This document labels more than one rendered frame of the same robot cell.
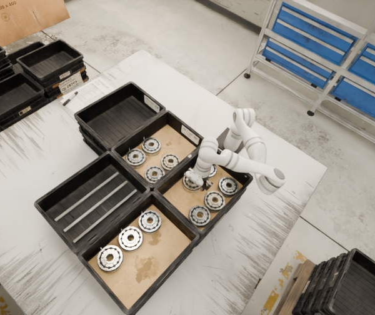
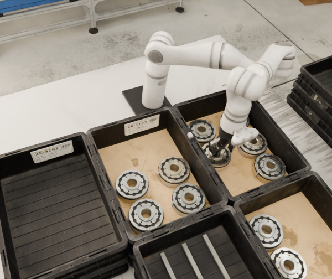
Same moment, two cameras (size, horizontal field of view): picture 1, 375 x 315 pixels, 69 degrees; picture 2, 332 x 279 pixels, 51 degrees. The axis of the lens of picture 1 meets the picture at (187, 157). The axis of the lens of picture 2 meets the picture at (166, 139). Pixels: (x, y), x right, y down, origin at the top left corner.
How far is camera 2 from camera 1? 0.85 m
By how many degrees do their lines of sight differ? 36
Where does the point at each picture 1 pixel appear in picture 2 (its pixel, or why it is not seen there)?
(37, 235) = not seen: outside the picture
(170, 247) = (303, 219)
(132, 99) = (9, 182)
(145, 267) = (327, 261)
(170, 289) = not seen: outside the picture
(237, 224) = not seen: hidden behind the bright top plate
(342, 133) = (135, 21)
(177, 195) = (227, 184)
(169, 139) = (126, 158)
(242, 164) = (272, 63)
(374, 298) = not seen: outside the picture
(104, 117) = (25, 244)
